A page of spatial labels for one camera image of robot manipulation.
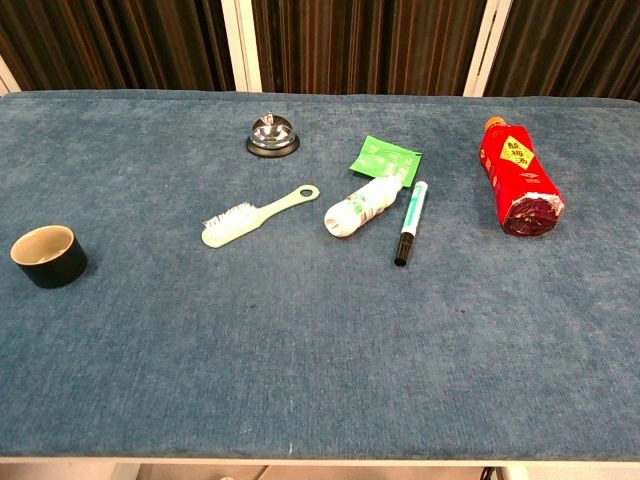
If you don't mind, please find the small black cup beige inside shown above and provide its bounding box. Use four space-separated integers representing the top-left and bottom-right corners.
9 224 89 290

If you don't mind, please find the white plastic bottle green label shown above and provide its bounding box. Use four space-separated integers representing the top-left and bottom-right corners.
323 174 404 239

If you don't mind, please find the pale green scrubbing brush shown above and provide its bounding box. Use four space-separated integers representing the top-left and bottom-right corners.
200 183 321 249

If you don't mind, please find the green white marker black cap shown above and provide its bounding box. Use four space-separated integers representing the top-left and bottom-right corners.
393 180 430 267

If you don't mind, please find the blue velvet table cloth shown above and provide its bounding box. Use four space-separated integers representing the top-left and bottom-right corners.
0 89 640 460

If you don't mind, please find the green foil sachet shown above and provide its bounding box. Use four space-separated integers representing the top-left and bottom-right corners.
348 135 424 188

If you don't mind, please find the silver desk call bell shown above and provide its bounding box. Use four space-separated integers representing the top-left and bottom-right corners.
245 110 301 160

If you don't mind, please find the dark striped curtain panel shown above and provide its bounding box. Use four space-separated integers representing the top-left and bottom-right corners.
0 0 236 92
484 0 640 103
251 0 488 96

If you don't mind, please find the red labelled drink bottle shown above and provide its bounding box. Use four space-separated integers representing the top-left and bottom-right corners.
480 116 567 239

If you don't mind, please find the white screen frame post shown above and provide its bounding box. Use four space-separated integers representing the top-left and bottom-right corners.
0 53 22 98
462 0 515 98
220 0 263 93

